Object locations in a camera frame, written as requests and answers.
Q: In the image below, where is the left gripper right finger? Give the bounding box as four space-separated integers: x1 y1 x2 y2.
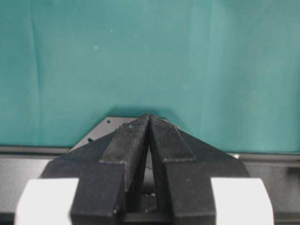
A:
149 115 250 218

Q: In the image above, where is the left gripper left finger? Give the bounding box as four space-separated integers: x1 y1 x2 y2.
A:
41 114 150 218

